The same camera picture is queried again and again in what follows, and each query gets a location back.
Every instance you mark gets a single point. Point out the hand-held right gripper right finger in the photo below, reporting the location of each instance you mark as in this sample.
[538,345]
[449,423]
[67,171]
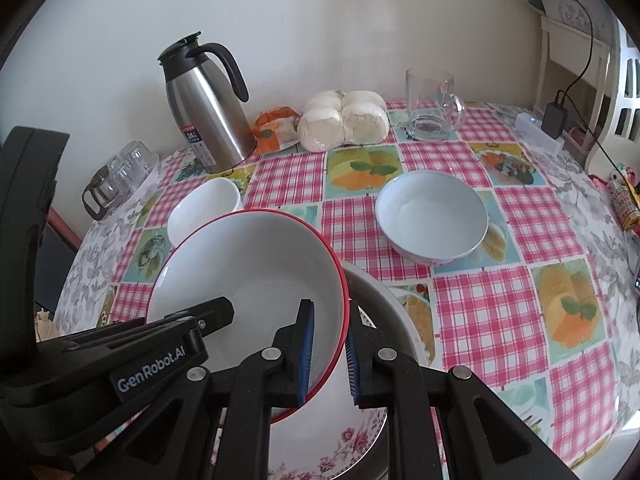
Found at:
[352,370]

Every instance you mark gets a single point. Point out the small white cup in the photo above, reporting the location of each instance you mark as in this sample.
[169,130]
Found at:
[200,210]

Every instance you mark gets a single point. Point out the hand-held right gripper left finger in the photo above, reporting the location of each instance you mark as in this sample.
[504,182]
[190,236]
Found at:
[305,355]

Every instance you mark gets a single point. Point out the stainless steel thermos jug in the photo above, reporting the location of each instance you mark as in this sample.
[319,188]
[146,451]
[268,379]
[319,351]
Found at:
[210,110]

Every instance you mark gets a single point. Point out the small printed bottle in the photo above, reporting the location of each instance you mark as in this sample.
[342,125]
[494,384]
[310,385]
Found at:
[625,205]

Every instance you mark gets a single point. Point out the orange snack packet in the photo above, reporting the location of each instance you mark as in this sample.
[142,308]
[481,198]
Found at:
[275,135]

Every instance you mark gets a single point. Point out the white cutout shelf rack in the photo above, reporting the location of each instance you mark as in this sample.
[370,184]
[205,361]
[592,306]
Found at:
[600,157]

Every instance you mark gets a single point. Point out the pale blue floral bowl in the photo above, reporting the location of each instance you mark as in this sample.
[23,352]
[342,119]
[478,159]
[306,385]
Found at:
[430,210]

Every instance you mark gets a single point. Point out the grey floral cushion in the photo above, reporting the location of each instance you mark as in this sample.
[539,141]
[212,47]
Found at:
[575,5]

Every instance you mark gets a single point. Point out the white power strip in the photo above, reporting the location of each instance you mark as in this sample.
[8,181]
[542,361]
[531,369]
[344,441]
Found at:
[537,132]

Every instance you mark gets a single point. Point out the black charger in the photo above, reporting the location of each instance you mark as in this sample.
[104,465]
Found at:
[555,120]

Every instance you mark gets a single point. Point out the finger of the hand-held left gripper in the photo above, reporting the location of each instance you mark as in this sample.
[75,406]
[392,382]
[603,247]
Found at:
[217,310]

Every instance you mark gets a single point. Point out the bag of white steamed buns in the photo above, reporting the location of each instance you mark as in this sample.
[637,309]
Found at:
[345,122]

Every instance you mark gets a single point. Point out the clear glass cup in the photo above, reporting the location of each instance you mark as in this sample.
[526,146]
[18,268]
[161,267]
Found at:
[117,170]
[139,157]

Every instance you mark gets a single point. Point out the dark panel with red edge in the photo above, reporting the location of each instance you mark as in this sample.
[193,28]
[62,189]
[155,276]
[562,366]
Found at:
[55,270]

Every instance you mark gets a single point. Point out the clear glass mug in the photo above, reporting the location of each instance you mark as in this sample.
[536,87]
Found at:
[430,105]

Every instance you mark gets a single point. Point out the red-rimmed fruit-print bowl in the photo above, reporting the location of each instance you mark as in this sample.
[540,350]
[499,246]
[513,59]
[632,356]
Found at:
[240,270]

